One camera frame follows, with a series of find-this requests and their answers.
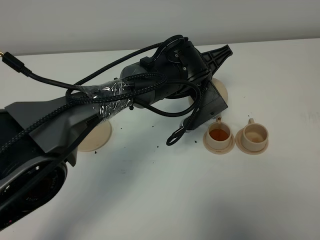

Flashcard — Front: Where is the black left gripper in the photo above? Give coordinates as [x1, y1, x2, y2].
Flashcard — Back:
[152, 39, 233, 83]

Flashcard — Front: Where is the beige teapot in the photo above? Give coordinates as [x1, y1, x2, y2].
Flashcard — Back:
[187, 77, 229, 121]

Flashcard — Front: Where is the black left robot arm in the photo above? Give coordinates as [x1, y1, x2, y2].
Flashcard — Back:
[0, 35, 233, 229]

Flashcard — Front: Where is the beige teapot saucer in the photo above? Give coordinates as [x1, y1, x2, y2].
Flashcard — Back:
[77, 120, 112, 152]

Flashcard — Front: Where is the left beige teacup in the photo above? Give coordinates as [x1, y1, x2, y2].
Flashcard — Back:
[207, 117, 231, 141]

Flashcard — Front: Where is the beige teacup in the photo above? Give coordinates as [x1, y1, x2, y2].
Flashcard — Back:
[207, 117, 231, 141]
[243, 118, 269, 143]

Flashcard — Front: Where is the right teacup saucer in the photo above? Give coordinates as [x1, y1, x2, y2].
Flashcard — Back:
[235, 128, 269, 155]

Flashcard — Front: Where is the teacup saucer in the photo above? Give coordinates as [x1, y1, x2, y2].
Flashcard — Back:
[202, 131, 235, 155]
[235, 128, 269, 155]

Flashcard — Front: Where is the right beige teacup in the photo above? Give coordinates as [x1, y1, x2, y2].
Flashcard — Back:
[243, 118, 269, 143]

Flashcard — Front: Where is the left teacup saucer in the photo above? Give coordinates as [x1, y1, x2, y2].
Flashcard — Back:
[202, 131, 235, 155]

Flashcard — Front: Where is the black smooth usb cable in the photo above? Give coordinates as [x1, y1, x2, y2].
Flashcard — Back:
[0, 51, 203, 118]

